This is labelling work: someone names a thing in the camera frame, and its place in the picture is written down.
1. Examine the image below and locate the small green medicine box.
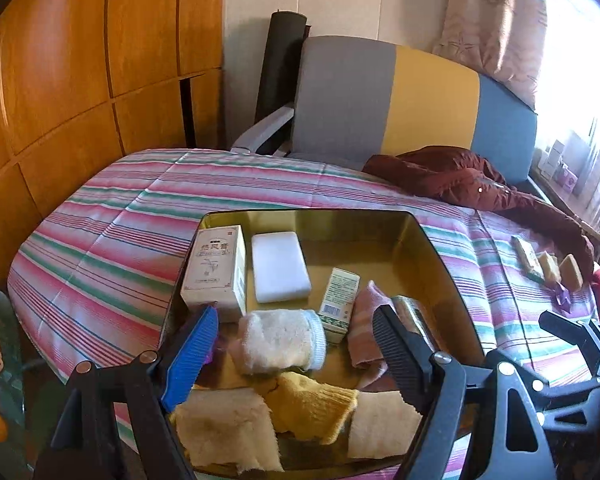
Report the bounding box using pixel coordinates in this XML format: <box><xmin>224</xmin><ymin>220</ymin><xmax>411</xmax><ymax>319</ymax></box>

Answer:
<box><xmin>317</xmin><ymin>268</ymin><xmax>360</xmax><ymax>344</ymax></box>

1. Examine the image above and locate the white rectangular sponge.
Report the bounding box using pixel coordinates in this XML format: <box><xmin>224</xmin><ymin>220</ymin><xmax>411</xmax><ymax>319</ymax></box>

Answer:
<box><xmin>251</xmin><ymin>231</ymin><xmax>312</xmax><ymax>304</ymax></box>

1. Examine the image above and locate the yellow sponge block far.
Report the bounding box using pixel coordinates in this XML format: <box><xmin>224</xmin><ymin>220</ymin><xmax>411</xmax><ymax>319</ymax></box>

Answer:
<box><xmin>559</xmin><ymin>254</ymin><xmax>584</xmax><ymax>292</ymax></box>

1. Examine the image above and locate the white towel roll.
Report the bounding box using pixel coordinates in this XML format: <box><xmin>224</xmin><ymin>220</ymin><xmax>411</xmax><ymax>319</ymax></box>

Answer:
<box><xmin>228</xmin><ymin>309</ymin><xmax>327</xmax><ymax>375</ymax></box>

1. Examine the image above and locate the striped bed sheet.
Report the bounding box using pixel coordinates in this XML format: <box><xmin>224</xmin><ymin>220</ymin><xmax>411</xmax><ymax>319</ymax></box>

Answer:
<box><xmin>7</xmin><ymin>150</ymin><xmax>590</xmax><ymax>386</ymax></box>

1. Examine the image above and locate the grey yellow blue chair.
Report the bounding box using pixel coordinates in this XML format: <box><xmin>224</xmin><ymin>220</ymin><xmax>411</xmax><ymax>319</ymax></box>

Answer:
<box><xmin>232</xmin><ymin>36</ymin><xmax>541</xmax><ymax>195</ymax></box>

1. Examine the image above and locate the yellow sponge block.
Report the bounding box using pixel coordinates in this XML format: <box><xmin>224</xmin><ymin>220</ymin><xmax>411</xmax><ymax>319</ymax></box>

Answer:
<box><xmin>538</xmin><ymin>252</ymin><xmax>562</xmax><ymax>286</ymax></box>
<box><xmin>559</xmin><ymin>254</ymin><xmax>584</xmax><ymax>292</ymax></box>

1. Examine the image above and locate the white ointment box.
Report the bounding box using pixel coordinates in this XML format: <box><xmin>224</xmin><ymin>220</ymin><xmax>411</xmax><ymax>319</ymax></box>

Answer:
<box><xmin>181</xmin><ymin>226</ymin><xmax>247</xmax><ymax>323</ymax></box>

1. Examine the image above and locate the snack packet under sponge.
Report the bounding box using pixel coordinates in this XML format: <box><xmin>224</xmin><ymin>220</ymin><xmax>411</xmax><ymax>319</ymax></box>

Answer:
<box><xmin>510</xmin><ymin>235</ymin><xmax>544</xmax><ymax>284</ymax></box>

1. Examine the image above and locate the cracker packet clear wrapper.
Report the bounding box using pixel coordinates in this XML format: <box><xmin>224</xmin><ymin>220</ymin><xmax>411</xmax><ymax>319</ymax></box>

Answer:
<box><xmin>391</xmin><ymin>295</ymin><xmax>441</xmax><ymax>352</ymax></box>

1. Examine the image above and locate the pink striped rolled sock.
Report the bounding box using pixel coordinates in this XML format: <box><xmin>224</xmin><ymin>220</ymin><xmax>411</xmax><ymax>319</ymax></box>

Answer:
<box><xmin>347</xmin><ymin>281</ymin><xmax>396</xmax><ymax>392</ymax></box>

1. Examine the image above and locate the gold metal tin box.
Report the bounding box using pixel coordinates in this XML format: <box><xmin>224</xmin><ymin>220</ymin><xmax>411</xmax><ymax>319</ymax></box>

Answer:
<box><xmin>159</xmin><ymin>209</ymin><xmax>484</xmax><ymax>479</ymax></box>

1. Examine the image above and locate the yellow knit sock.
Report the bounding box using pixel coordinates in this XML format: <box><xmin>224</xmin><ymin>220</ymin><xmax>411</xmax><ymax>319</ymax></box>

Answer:
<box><xmin>254</xmin><ymin>372</ymin><xmax>358</xmax><ymax>445</ymax></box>

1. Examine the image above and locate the beige sock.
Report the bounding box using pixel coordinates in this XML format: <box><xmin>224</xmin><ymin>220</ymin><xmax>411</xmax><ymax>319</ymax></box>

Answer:
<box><xmin>171</xmin><ymin>388</ymin><xmax>422</xmax><ymax>474</ymax></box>

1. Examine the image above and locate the yellow sponge block near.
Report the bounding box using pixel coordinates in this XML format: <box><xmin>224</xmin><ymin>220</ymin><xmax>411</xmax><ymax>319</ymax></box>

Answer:
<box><xmin>538</xmin><ymin>252</ymin><xmax>562</xmax><ymax>286</ymax></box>

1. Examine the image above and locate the dark red jacket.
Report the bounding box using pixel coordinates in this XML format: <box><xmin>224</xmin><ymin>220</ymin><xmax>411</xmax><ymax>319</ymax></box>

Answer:
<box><xmin>363</xmin><ymin>145</ymin><xmax>594</xmax><ymax>281</ymax></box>

